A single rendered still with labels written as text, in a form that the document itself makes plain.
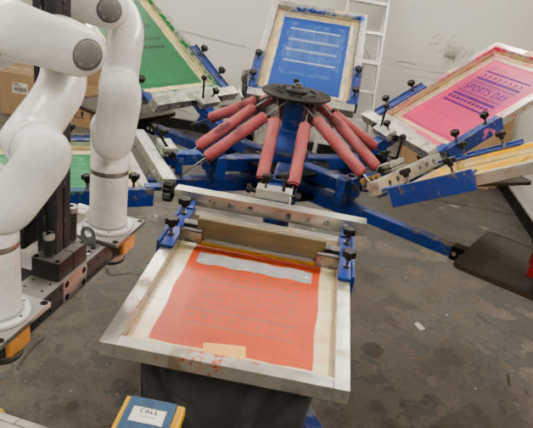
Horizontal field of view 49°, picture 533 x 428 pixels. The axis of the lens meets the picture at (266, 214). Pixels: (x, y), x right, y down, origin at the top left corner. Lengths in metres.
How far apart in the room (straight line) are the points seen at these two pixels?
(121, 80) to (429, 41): 4.74
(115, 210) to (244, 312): 0.44
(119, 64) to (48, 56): 0.43
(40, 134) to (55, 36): 0.16
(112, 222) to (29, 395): 1.39
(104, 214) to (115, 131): 0.25
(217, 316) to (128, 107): 0.60
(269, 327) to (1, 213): 0.80
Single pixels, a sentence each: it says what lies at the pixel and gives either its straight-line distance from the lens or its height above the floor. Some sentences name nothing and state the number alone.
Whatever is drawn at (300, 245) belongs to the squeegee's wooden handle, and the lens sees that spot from 1.85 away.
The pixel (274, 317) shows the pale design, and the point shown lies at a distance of 1.63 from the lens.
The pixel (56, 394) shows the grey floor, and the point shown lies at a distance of 2.79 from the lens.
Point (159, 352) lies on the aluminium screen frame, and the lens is 1.40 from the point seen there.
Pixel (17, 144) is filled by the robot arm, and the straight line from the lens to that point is 1.05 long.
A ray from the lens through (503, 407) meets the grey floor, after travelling 3.23.
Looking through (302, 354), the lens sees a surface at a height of 0.95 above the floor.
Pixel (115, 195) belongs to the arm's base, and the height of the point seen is 1.24.
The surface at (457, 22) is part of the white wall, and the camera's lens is 5.91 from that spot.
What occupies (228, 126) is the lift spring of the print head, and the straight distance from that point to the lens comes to 2.54.
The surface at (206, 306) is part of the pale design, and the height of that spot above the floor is 0.95.
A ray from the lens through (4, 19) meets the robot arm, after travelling 0.98.
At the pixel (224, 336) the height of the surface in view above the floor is 0.95.
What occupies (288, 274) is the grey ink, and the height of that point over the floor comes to 0.96.
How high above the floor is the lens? 1.87
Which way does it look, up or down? 24 degrees down
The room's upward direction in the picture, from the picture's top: 9 degrees clockwise
